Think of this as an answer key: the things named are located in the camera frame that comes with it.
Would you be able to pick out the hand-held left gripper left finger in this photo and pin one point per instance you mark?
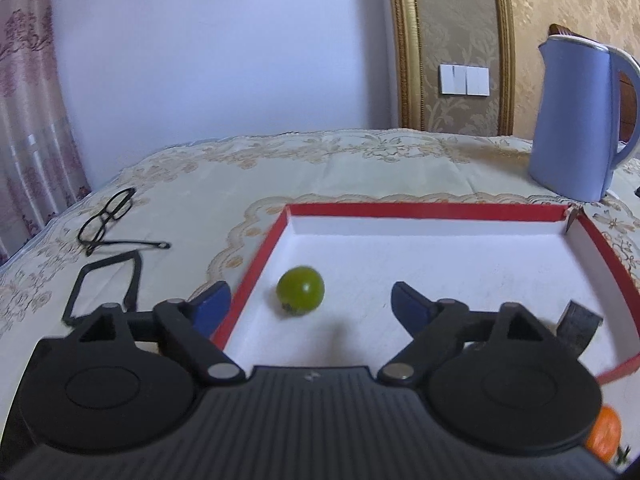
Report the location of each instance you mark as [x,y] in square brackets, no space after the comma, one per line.
[210,305]

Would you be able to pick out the dark sugarcane piece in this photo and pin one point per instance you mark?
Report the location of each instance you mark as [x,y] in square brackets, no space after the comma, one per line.
[580,327]

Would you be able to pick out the white wall switch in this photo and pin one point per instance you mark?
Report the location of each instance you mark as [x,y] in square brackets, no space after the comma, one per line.
[464,80]

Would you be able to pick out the black phone case frame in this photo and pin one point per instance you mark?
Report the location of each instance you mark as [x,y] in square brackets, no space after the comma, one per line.
[132,280]

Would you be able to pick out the gold framed wall panel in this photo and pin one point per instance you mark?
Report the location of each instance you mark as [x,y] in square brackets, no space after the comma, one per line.
[407,45]

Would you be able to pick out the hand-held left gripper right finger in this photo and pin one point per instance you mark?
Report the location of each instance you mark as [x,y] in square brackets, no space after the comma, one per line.
[410,305]

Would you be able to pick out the black eyeglasses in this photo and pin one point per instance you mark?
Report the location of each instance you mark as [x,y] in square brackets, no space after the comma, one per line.
[107,212]

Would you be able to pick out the red-edged white tray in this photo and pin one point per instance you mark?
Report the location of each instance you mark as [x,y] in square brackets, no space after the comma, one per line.
[450,212]

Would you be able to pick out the pink patterned curtain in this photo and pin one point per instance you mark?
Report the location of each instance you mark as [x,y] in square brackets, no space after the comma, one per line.
[30,110]

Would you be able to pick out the blue electric kettle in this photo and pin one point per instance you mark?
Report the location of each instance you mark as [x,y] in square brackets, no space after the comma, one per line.
[572,120]

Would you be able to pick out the orange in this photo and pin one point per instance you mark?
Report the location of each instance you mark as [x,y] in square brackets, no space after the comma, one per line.
[606,435]

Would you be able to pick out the green tomato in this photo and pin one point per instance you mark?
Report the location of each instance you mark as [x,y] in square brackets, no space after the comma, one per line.
[300,291]

